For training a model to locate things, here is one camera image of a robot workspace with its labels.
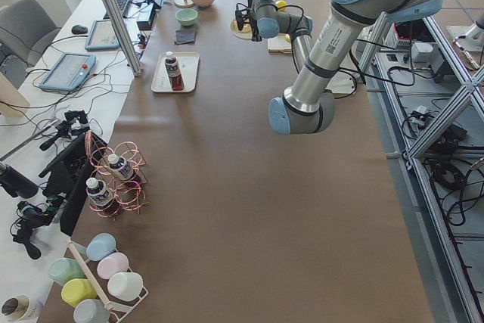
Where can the dark tea bottle on tray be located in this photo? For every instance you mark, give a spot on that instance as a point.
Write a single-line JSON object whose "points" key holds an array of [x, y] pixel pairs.
{"points": [[173, 72]]}

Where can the whole lemon rear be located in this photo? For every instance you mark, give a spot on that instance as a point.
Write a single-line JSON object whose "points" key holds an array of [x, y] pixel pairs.
{"points": [[281, 4]]}

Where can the light grey round plate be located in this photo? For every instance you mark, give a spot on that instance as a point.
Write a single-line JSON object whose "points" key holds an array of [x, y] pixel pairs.
{"points": [[246, 33]]}

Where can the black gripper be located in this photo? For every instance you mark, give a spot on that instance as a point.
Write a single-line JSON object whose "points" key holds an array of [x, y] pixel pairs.
{"points": [[255, 23]]}

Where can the white cup rack tray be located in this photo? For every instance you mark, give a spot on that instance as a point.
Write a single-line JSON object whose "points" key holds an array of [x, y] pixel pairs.
{"points": [[119, 310]]}

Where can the blue upturned cup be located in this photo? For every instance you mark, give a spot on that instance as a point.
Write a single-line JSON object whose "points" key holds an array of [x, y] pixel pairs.
{"points": [[101, 246]]}

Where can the white upturned cup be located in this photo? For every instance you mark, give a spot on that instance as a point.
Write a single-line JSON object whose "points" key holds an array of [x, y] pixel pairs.
{"points": [[125, 285]]}

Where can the wooden cutting board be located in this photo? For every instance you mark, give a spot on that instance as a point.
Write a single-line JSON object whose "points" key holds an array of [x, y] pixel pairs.
{"points": [[279, 44]]}

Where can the mint green bowl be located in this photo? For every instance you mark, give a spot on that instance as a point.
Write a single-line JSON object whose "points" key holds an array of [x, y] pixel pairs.
{"points": [[186, 16]]}

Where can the grey office chair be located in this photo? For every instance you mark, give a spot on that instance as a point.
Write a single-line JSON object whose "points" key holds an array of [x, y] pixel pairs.
{"points": [[26, 31]]}

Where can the cream rabbit serving tray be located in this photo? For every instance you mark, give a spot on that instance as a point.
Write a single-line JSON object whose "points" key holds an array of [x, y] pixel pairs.
{"points": [[188, 64]]}

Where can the pale green upturned cup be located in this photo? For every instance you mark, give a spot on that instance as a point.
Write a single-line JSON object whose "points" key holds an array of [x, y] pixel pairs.
{"points": [[65, 269]]}

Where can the black computer mouse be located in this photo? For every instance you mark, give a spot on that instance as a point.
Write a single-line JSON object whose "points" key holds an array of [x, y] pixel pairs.
{"points": [[79, 30]]}

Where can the aluminium frame post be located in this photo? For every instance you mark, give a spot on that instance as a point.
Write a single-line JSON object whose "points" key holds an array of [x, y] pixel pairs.
{"points": [[122, 34]]}

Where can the grey upturned cup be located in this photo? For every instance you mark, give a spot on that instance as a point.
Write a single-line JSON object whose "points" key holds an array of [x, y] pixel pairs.
{"points": [[91, 311]]}

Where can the dark grey folded cloth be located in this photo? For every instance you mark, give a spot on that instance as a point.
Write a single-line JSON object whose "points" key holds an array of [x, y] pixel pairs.
{"points": [[185, 37]]}

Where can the copper wire bottle rack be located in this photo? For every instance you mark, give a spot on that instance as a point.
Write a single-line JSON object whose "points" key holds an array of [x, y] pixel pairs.
{"points": [[126, 195]]}

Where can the tea bottle in rack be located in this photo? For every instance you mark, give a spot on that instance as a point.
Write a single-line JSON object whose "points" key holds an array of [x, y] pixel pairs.
{"points": [[121, 167], [98, 192]]}

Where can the paper cup with metal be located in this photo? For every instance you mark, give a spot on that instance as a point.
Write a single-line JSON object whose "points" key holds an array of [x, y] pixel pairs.
{"points": [[21, 308]]}

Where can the pink upturned cup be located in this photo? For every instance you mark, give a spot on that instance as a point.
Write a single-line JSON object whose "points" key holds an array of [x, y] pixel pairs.
{"points": [[112, 264]]}

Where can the blue teach pendant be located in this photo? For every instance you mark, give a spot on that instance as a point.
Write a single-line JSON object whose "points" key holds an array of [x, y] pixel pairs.
{"points": [[101, 37], [69, 72]]}

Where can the yellow upturned cup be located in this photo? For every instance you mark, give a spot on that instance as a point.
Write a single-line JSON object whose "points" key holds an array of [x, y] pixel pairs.
{"points": [[76, 290]]}

